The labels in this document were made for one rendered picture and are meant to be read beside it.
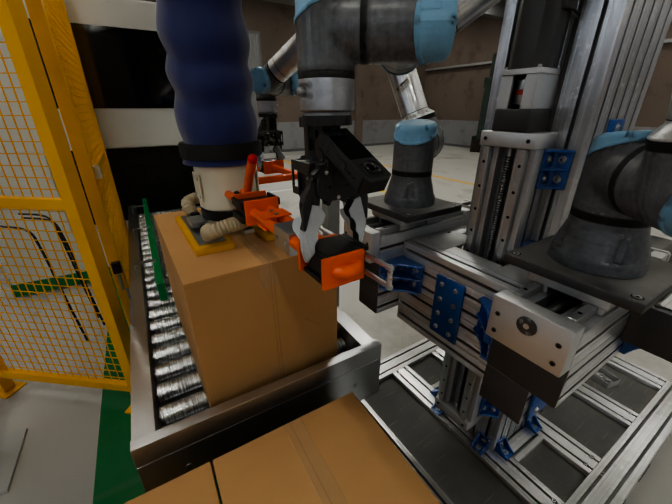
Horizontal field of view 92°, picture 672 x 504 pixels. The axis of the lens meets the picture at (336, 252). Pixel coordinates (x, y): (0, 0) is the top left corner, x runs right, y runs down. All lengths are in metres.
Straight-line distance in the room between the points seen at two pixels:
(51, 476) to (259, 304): 1.24
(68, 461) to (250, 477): 1.11
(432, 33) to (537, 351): 0.50
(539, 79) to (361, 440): 0.91
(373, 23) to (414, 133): 0.52
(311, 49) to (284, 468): 0.83
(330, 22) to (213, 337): 0.69
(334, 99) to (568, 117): 0.60
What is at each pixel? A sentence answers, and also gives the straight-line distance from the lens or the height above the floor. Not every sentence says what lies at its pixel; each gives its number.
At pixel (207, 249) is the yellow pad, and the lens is 0.90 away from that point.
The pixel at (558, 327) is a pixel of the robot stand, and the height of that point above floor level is 0.99.
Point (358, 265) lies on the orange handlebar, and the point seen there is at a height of 1.09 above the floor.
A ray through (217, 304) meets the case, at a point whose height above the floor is 0.88.
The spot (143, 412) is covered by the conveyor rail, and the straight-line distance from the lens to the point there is 1.04.
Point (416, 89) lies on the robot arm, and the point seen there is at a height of 1.35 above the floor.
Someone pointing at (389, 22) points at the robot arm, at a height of 1.39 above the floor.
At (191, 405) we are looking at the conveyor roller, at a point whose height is 0.54.
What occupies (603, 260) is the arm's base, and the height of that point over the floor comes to 1.07.
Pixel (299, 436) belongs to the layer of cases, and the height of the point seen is 0.54.
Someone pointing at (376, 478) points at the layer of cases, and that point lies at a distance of 0.89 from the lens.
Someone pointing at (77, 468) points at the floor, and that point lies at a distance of 1.84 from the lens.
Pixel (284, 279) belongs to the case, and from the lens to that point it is 0.85.
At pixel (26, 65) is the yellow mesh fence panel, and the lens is 1.41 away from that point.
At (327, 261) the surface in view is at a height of 1.10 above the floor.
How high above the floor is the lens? 1.30
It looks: 24 degrees down
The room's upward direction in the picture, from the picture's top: straight up
